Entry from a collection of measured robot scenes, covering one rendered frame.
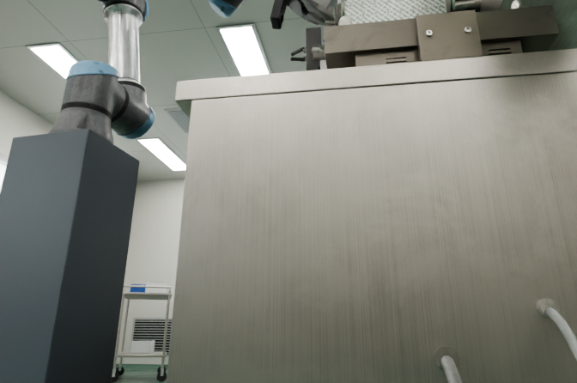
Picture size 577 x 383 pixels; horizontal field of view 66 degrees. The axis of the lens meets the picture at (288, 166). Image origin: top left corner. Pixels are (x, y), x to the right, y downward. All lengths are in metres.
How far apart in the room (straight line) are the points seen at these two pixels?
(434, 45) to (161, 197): 6.80
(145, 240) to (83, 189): 6.35
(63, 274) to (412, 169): 0.68
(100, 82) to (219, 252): 0.65
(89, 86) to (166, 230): 6.14
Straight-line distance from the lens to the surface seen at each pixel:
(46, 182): 1.07
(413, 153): 0.69
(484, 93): 0.75
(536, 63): 0.80
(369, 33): 0.87
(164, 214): 7.33
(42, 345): 0.99
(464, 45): 0.84
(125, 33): 1.46
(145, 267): 7.27
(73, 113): 1.16
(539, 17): 0.93
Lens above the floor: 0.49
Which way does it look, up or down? 20 degrees up
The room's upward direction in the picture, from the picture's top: straight up
